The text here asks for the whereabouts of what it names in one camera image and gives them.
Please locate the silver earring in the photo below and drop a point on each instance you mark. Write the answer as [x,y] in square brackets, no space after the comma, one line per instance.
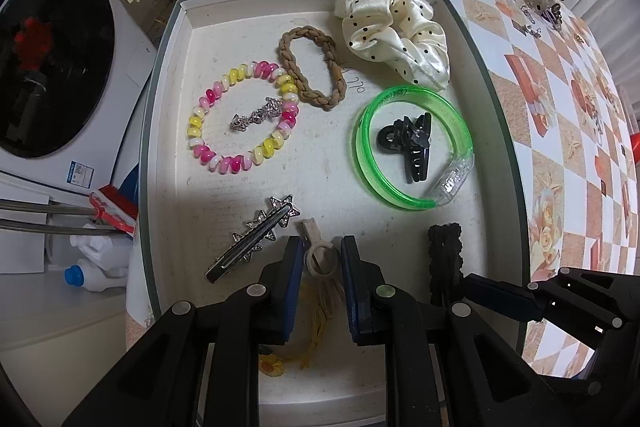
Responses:
[534,31]
[527,12]

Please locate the yellow flower tassel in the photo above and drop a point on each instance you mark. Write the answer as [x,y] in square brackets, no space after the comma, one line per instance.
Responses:
[272,364]

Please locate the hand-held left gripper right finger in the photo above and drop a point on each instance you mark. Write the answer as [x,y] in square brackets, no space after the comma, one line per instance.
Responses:
[352,292]

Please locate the white bottle with blue cap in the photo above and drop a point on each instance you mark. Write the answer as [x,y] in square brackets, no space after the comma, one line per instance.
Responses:
[100,279]

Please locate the white box with grey rim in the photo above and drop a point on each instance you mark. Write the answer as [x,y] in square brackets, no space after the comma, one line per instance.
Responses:
[320,177]

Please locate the checked printed tablecloth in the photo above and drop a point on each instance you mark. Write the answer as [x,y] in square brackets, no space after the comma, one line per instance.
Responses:
[550,107]

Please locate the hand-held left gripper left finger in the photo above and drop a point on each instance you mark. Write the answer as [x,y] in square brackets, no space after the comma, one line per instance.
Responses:
[292,287]

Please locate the cream polka dot scrunchie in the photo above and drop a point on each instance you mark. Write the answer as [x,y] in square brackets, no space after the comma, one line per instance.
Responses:
[390,32]

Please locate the purple hair clip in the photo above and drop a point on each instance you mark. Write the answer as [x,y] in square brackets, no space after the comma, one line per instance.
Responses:
[552,13]

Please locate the white plastic jug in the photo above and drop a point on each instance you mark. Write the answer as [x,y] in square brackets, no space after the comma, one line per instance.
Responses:
[95,252]

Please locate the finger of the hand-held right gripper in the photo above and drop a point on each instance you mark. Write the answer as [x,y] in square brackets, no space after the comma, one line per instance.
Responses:
[505,294]

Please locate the red brush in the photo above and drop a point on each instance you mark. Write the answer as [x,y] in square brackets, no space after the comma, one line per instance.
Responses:
[112,212]

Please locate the red cloth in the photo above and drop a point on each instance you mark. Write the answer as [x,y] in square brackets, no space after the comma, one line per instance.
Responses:
[32,44]

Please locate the white washing machine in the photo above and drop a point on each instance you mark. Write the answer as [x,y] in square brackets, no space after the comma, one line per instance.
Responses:
[127,57]

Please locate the green plastic bangle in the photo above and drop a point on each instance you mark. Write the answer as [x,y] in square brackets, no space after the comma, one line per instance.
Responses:
[365,167]

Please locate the blue dustpan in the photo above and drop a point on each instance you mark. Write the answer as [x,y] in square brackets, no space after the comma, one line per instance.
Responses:
[131,184]

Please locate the black hair claw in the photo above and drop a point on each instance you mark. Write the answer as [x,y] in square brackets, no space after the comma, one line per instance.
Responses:
[417,157]

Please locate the silver star hair clip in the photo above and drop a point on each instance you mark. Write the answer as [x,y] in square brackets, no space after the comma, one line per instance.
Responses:
[250,239]

